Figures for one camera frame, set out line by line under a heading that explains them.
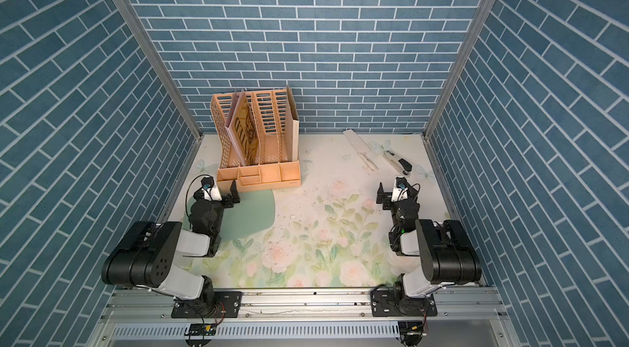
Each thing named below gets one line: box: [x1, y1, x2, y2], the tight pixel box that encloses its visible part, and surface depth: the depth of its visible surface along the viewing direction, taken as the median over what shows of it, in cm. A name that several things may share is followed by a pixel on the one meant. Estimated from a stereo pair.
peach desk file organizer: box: [210, 85, 302, 193], surface depth 103 cm
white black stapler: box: [382, 149, 412, 176], surface depth 107 cm
